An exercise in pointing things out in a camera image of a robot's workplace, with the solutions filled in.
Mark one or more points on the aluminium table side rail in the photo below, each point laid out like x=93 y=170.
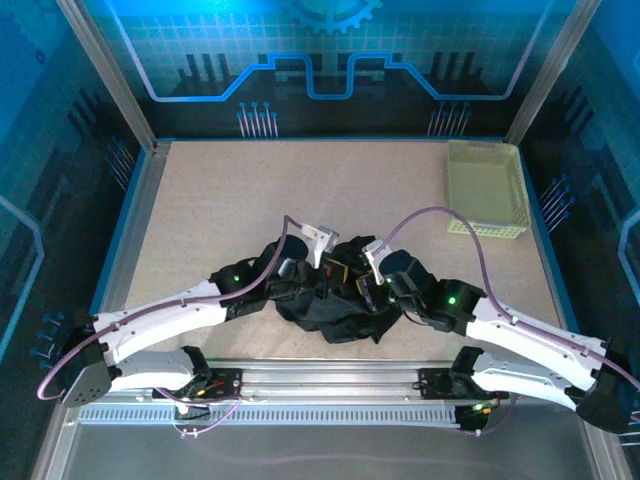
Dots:
x=135 y=225

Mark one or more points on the aluminium frame post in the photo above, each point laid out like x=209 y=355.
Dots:
x=550 y=75
x=110 y=75

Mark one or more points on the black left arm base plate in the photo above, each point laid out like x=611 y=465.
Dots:
x=225 y=382

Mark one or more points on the aluminium mounting rail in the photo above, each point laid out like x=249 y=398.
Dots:
x=325 y=372

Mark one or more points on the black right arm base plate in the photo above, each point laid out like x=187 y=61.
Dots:
x=435 y=382

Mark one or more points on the pale yellow plastic basket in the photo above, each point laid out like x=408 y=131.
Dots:
x=485 y=190

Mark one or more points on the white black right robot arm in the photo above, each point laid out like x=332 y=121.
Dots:
x=525 y=335

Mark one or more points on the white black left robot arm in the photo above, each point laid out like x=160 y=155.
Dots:
x=165 y=315

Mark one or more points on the black t-shirt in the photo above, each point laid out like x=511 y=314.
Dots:
x=340 y=320

